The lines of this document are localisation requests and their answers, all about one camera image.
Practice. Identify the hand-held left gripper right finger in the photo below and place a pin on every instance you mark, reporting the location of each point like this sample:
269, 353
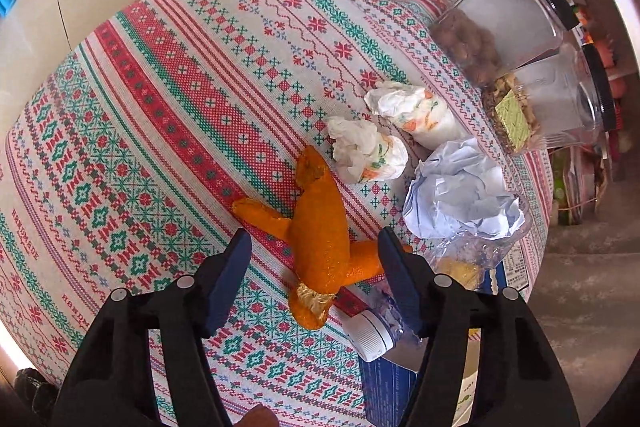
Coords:
402, 282

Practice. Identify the tissue with orange print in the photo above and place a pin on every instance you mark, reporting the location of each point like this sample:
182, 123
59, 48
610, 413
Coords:
365, 152
425, 112

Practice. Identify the patterned red green tablecloth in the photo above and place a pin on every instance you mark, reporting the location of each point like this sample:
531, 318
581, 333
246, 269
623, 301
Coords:
150, 132

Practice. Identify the clear jar with green label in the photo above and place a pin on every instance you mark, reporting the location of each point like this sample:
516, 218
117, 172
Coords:
550, 97

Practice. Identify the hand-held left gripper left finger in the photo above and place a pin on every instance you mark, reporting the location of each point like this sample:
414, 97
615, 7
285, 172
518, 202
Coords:
230, 282

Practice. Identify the white paper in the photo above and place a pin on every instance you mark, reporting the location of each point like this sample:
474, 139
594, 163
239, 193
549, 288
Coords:
460, 197

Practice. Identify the crushed clear bottle white cap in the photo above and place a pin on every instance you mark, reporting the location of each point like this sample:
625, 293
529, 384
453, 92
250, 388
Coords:
372, 337

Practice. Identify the person's left hand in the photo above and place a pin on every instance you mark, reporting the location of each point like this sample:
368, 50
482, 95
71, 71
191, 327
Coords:
259, 418

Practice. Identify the clear jar with brown nuts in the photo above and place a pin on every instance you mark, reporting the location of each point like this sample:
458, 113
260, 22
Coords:
500, 7

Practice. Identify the clear plastic bag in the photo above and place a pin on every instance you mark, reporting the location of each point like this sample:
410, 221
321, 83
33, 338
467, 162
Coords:
482, 252

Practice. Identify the orange peel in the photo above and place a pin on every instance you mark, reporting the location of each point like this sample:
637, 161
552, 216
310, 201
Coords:
320, 242

